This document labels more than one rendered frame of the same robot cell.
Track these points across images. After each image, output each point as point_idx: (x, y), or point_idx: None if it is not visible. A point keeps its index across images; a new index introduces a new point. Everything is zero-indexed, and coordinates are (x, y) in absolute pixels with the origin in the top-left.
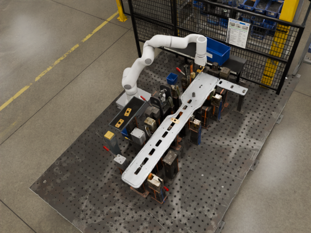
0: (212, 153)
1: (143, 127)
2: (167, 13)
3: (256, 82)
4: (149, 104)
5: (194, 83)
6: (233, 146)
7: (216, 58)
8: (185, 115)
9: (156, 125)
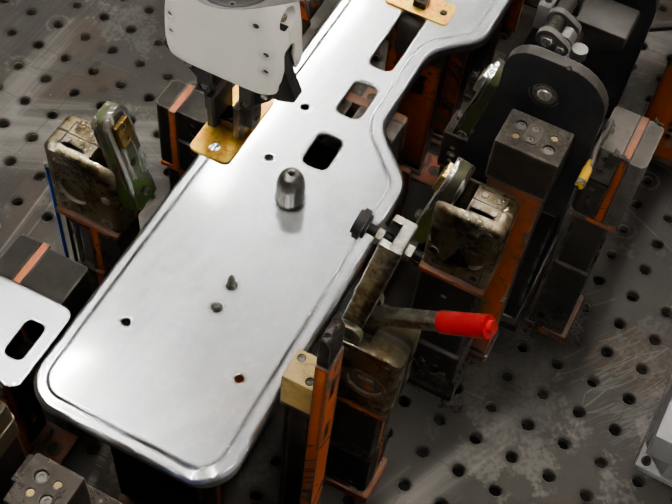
0: (161, 66)
1: (643, 229)
2: None
3: None
4: (660, 410)
5: (288, 325)
6: (16, 107)
7: None
8: (346, 37)
9: None
